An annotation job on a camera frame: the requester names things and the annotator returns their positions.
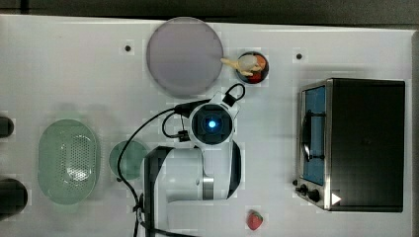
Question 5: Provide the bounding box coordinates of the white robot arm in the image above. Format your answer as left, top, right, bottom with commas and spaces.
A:
140, 96, 241, 237

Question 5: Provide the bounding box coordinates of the green strainer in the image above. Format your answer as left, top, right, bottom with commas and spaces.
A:
38, 119, 98, 205

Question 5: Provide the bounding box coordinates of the grey round plate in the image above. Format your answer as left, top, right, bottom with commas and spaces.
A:
146, 17, 223, 98

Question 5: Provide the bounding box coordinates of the dark bowl with toy food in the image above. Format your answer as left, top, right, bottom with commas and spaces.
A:
220, 51, 269, 84

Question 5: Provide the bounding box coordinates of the green cup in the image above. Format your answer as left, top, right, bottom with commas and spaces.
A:
109, 140, 148, 180

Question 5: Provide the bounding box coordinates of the red toy strawberry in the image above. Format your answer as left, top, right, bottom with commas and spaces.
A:
246, 210, 264, 230

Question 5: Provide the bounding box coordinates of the silver toaster oven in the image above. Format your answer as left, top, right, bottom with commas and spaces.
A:
293, 78, 405, 212

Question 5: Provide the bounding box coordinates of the black round object upper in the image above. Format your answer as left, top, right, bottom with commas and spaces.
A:
0, 117, 15, 138

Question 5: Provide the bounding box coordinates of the black round object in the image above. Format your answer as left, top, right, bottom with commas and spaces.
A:
0, 179, 28, 220
0, 117, 15, 138

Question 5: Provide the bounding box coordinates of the black round object lower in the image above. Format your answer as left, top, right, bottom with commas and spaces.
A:
0, 179, 28, 220

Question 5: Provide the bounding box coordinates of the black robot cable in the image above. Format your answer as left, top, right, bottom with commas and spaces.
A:
116, 82, 247, 237

